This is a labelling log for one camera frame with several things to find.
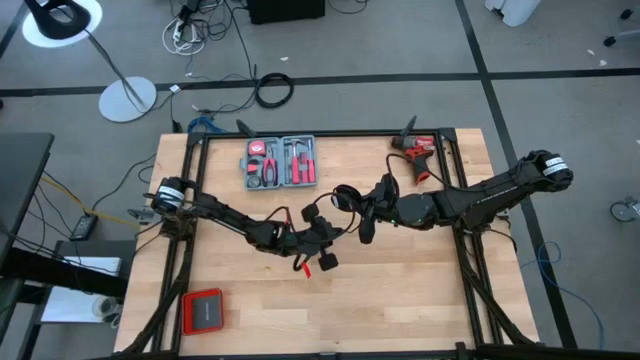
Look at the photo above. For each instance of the pink tape measure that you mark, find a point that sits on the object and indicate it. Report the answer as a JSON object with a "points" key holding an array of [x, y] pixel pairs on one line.
{"points": [[256, 147]]}

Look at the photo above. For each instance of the clear tape roll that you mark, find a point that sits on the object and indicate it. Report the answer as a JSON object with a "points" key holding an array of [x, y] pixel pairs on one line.
{"points": [[106, 307]]}

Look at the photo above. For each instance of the black box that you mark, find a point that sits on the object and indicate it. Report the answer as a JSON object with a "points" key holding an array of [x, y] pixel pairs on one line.
{"points": [[285, 10]]}

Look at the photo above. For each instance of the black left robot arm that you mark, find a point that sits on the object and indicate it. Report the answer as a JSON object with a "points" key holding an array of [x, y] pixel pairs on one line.
{"points": [[225, 217]]}

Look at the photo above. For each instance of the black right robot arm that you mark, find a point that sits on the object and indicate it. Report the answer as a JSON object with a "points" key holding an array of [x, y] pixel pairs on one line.
{"points": [[490, 192]]}

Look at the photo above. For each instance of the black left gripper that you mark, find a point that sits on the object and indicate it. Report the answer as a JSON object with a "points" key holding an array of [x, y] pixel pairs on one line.
{"points": [[315, 235]]}

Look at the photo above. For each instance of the grey caster wheel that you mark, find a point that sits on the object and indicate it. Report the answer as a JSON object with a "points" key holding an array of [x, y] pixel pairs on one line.
{"points": [[625, 210]]}

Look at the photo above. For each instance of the white floor lamp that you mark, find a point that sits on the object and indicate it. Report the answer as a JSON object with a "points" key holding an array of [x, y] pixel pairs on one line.
{"points": [[127, 100]]}

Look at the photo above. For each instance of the grey plastic tool case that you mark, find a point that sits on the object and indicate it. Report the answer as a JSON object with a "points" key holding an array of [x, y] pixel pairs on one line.
{"points": [[281, 150]]}

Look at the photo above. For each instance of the black power adapter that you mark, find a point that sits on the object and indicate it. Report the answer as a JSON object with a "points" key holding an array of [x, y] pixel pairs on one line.
{"points": [[84, 227]]}

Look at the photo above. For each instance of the red plastic bin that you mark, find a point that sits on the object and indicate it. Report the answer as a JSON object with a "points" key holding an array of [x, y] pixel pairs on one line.
{"points": [[202, 311]]}

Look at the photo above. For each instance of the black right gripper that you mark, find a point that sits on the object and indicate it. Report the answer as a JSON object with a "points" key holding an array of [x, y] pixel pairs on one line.
{"points": [[382, 205]]}

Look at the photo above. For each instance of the black low shelf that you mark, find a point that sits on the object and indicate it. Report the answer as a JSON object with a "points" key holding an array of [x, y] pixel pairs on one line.
{"points": [[95, 248]]}

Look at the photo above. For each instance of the grey office chair base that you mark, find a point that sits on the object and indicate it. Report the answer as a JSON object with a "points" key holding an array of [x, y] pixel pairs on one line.
{"points": [[622, 35]]}

